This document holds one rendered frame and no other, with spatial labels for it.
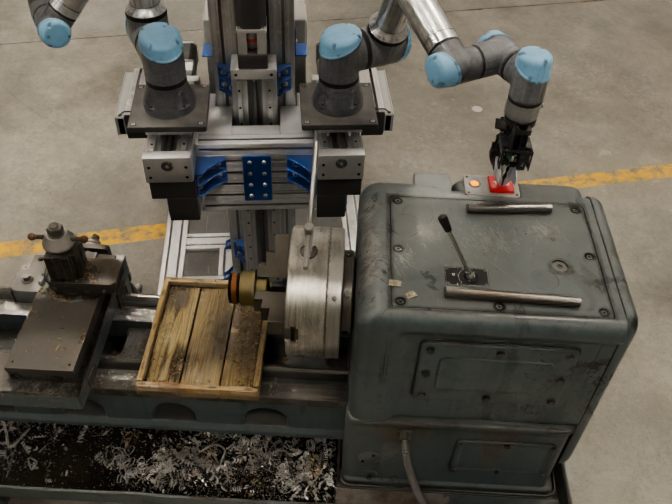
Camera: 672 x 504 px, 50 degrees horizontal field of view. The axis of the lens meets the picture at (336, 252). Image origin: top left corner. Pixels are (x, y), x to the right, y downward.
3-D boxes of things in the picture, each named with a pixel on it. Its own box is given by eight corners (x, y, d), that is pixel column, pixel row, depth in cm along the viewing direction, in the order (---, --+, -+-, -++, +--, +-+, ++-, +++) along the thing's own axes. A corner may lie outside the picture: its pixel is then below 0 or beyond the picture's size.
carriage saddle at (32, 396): (132, 269, 208) (128, 254, 204) (85, 409, 176) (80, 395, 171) (27, 263, 208) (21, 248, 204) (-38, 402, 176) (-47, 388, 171)
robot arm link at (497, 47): (463, 33, 160) (493, 57, 153) (505, 23, 163) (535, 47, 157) (458, 65, 165) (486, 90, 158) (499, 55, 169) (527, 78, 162)
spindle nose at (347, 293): (353, 283, 191) (357, 232, 174) (351, 353, 178) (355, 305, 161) (342, 283, 191) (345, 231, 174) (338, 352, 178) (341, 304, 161)
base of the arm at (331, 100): (311, 89, 223) (311, 60, 216) (360, 88, 224) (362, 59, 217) (313, 117, 212) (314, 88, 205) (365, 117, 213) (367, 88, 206)
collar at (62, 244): (79, 232, 182) (77, 223, 180) (70, 254, 176) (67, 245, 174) (48, 230, 182) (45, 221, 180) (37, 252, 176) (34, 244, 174)
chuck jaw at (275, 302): (302, 291, 172) (298, 325, 163) (301, 307, 175) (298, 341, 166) (255, 288, 172) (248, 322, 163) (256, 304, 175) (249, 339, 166)
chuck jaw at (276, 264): (304, 276, 178) (306, 228, 177) (303, 279, 173) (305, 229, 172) (259, 274, 178) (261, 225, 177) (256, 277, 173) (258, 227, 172)
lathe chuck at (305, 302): (329, 277, 198) (332, 200, 173) (322, 381, 179) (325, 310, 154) (296, 276, 198) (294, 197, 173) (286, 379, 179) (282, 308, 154)
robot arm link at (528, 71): (538, 39, 155) (563, 58, 150) (526, 84, 163) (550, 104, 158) (508, 47, 153) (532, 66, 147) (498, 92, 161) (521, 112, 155)
